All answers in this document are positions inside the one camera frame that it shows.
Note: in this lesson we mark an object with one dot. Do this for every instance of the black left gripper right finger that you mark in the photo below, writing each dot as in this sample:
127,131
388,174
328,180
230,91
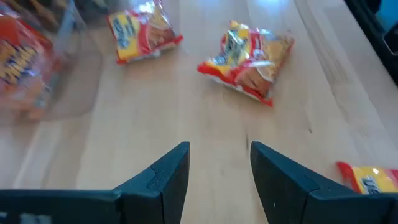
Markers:
286,199

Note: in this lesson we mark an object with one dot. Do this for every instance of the black noodle pack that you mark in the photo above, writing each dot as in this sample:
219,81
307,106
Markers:
40,7

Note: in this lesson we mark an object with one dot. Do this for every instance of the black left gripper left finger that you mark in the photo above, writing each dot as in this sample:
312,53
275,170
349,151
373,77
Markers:
155,193

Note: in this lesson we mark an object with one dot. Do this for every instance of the red yellow Maruchan ramen pack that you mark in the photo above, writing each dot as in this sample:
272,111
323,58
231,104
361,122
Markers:
140,34
370,179
248,65

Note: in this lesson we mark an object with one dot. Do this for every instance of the black aluminium table frame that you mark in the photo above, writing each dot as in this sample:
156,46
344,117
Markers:
373,37

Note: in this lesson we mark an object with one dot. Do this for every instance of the orange Saucy Noods pack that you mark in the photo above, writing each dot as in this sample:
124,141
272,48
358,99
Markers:
21,62

